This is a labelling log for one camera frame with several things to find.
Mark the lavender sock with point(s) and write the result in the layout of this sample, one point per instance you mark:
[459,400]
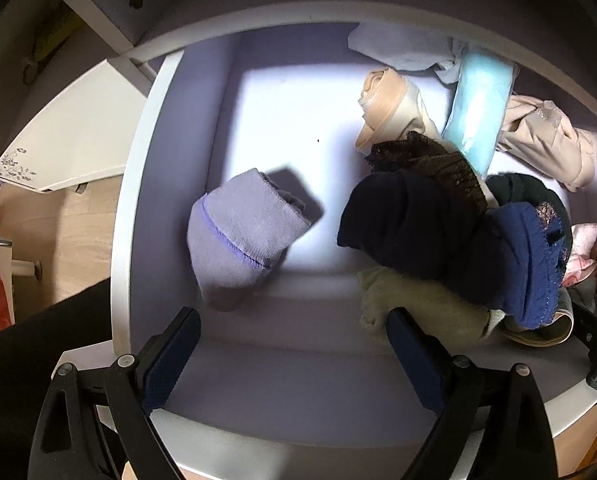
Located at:
[237,235]

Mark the beige stocking bundle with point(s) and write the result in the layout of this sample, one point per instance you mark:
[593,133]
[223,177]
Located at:
[392,107]

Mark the white crumpled cloth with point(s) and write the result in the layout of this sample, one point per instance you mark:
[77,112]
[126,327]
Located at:
[409,48]

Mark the pink garment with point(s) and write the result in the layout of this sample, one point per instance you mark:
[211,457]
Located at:
[582,263]

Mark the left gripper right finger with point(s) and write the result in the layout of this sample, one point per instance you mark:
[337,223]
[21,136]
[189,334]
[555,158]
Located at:
[422,357]

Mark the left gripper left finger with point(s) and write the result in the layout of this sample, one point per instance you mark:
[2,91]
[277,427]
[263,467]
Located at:
[165,357]

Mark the peach garment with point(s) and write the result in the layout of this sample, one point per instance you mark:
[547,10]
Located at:
[541,135]

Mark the black sock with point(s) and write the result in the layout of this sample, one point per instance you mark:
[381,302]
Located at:
[421,200]

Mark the navy lace underwear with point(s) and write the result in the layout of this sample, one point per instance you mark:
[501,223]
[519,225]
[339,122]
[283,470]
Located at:
[533,252]

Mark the pale green knit sock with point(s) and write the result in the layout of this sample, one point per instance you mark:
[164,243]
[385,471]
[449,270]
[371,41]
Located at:
[441,313]

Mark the white bed drawer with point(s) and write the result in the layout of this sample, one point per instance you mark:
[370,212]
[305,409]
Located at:
[286,387]

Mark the teal cloth in plastic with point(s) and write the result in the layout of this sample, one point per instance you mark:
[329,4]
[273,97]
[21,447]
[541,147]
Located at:
[483,90]

